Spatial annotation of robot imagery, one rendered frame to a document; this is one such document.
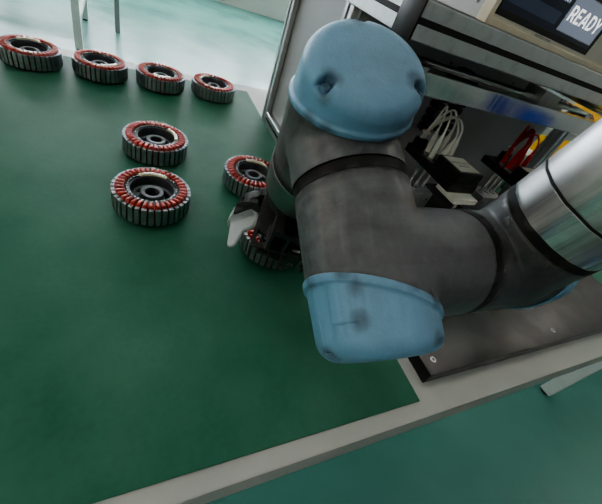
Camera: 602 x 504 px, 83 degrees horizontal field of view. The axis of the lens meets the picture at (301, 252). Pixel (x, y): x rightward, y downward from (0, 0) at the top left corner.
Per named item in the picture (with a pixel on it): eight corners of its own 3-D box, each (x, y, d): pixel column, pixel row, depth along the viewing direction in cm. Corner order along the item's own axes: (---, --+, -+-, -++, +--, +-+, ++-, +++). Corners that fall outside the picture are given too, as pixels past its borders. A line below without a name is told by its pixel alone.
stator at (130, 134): (133, 170, 58) (133, 151, 56) (114, 136, 64) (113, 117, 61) (196, 166, 65) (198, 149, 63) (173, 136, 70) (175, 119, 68)
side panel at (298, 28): (306, 177, 76) (369, 11, 55) (294, 176, 74) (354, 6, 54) (271, 118, 93) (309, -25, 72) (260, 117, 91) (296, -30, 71)
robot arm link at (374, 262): (524, 338, 19) (475, 166, 22) (363, 369, 14) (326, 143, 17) (424, 345, 26) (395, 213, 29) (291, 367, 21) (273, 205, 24)
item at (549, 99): (550, 112, 71) (566, 92, 68) (534, 107, 68) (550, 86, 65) (534, 102, 74) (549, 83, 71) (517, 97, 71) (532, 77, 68)
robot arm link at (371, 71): (313, 130, 16) (292, -7, 18) (277, 217, 26) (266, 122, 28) (454, 134, 18) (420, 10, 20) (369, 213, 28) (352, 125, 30)
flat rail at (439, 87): (609, 142, 77) (622, 130, 75) (405, 90, 48) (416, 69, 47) (605, 139, 77) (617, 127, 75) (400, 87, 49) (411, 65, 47)
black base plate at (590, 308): (631, 324, 75) (641, 318, 73) (422, 383, 46) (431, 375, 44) (488, 194, 104) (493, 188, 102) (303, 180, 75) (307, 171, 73)
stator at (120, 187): (190, 230, 52) (192, 212, 50) (107, 226, 48) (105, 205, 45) (187, 188, 59) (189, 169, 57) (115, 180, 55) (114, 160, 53)
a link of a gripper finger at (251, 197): (224, 208, 44) (268, 196, 38) (227, 198, 45) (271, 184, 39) (251, 224, 47) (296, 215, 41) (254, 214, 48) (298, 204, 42)
